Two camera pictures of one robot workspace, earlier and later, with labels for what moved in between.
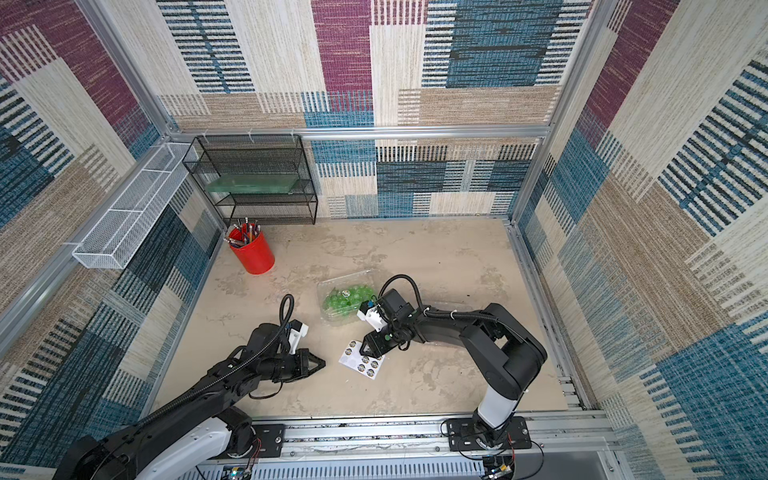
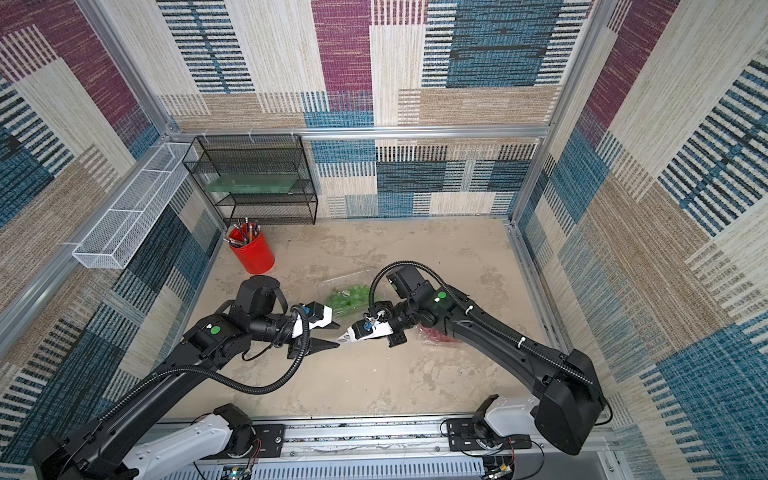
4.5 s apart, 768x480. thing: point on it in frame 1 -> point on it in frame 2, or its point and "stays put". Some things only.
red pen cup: (250, 246) stays put
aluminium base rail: (562, 447) stays put
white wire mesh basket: (112, 242) stays put
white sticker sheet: (365, 365) -> (349, 337)
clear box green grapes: (339, 299) stays put
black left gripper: (303, 358) -> (317, 346)
